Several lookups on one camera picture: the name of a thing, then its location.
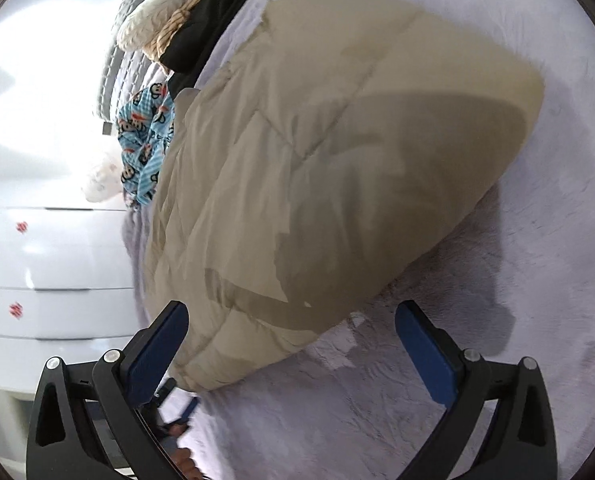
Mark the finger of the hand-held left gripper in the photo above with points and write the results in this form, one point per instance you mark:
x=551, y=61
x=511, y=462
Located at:
x=185, y=412

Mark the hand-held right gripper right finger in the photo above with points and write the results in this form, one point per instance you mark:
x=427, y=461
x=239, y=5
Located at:
x=425, y=355

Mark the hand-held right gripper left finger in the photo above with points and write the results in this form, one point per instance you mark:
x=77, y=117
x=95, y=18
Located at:
x=155, y=355

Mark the beige puffer jacket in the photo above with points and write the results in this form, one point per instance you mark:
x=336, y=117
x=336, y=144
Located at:
x=327, y=160

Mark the person's left hand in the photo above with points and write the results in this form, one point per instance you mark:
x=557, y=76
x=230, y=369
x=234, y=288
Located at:
x=190, y=460

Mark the white wardrobe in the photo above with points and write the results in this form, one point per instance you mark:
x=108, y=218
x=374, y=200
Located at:
x=52, y=260

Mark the white floral round lamp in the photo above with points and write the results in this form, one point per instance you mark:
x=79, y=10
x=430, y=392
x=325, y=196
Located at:
x=100, y=182

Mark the blue monkey print cloth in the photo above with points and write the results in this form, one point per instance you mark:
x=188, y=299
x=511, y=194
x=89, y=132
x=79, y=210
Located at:
x=137, y=150

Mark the grey quilted pillow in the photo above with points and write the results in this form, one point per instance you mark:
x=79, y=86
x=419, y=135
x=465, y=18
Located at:
x=127, y=80

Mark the cream striped garment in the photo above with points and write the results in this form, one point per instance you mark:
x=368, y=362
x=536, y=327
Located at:
x=170, y=35

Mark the black garment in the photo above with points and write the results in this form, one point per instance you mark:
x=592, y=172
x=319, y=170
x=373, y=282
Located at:
x=202, y=25

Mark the white knit cushion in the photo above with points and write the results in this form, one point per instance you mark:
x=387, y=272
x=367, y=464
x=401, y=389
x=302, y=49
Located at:
x=157, y=15

